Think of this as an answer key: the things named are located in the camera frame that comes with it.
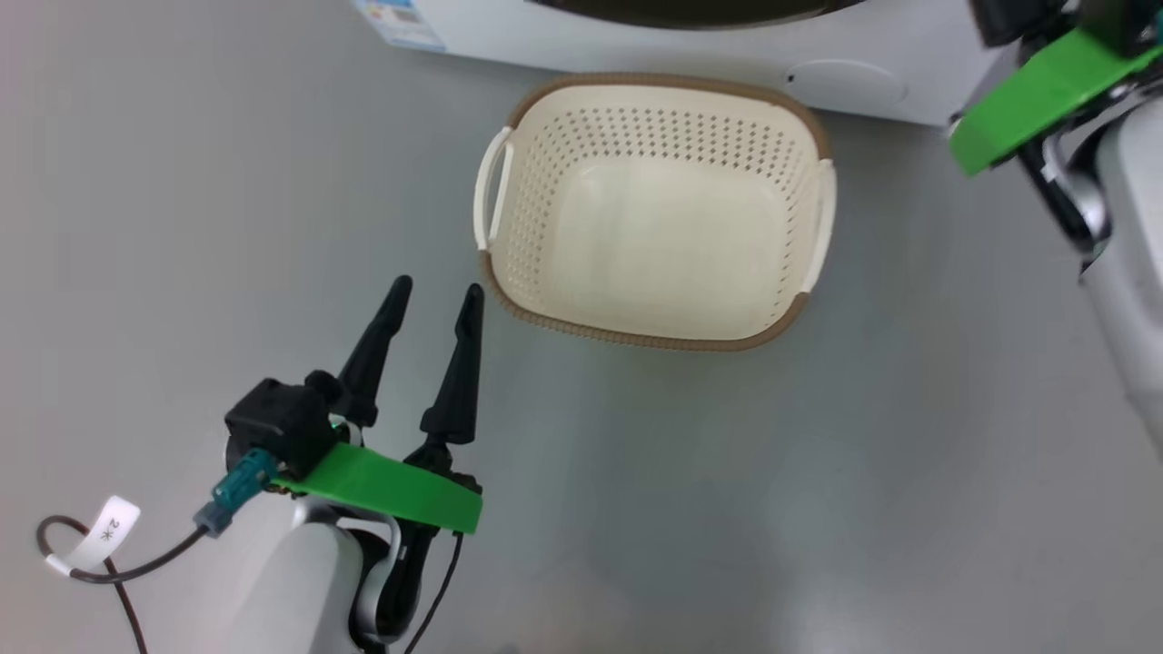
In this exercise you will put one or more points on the blue energy label sticker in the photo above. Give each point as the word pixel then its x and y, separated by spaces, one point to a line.
pixel 400 23

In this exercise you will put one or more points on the cream perforated laundry basket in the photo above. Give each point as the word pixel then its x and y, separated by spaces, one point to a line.
pixel 663 245

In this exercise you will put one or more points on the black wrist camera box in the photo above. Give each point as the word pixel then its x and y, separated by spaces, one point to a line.
pixel 277 422
pixel 1018 18

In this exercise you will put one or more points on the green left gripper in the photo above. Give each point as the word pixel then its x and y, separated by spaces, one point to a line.
pixel 391 486

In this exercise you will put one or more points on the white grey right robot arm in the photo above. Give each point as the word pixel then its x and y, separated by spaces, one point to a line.
pixel 1136 272

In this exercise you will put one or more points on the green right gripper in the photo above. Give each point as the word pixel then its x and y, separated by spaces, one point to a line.
pixel 1045 91

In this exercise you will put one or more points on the black round glass washer door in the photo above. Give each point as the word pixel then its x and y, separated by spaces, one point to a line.
pixel 690 11

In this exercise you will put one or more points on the round white filter cover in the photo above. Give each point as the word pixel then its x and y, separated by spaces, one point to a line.
pixel 845 82

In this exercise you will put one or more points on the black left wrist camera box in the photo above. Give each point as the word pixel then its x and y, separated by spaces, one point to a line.
pixel 277 422

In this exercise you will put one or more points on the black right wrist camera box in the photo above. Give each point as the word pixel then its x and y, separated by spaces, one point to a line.
pixel 1018 18

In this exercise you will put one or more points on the white front-load washing machine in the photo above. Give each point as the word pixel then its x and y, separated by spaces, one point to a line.
pixel 591 45

